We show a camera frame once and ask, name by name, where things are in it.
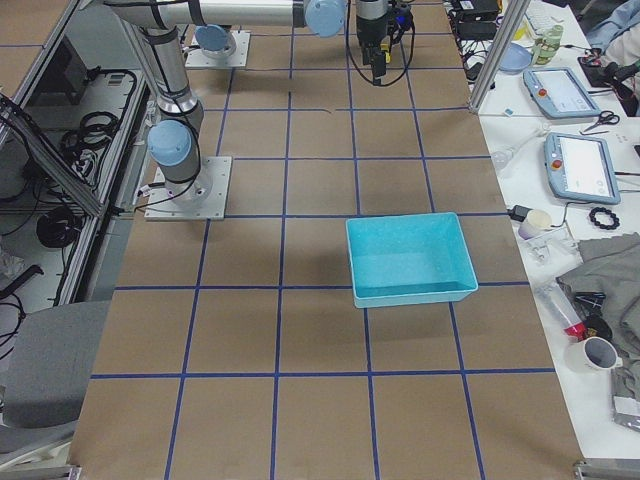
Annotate turquoise plastic bin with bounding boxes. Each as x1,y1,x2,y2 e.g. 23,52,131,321
346,212,479,308

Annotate yellow toy beetle car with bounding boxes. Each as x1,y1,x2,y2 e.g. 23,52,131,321
380,43,391,64

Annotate black bead bracelet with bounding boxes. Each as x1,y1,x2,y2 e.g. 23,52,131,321
588,206,621,231

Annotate blue teach pendant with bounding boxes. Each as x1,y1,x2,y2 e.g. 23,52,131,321
544,132,621,205
522,67,601,119

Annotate black scissors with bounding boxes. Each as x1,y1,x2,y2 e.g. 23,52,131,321
580,110,620,135

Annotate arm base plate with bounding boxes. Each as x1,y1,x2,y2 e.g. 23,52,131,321
144,156,232,221
185,30,251,70

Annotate white mug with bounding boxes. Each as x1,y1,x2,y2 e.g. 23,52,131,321
564,337,623,373

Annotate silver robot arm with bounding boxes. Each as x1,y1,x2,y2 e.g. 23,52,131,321
123,23,212,204
104,1,409,45

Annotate aluminium frame post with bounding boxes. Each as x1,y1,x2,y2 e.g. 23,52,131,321
469,0,530,114

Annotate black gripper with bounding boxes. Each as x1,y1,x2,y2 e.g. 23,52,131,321
387,0,415,45

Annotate grey chair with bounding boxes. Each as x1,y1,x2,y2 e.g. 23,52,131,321
1,301,110,465

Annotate upper blue teach pendant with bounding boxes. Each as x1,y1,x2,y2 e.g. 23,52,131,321
522,67,601,119

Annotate lower blue teach pendant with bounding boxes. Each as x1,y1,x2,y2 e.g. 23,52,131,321
544,132,621,205

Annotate grey cloth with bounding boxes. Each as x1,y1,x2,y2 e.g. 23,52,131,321
557,233,639,372

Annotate cream paper cup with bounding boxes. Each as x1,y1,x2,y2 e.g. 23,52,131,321
518,209,552,240

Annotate light blue plate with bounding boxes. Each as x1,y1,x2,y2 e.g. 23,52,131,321
499,43,532,75

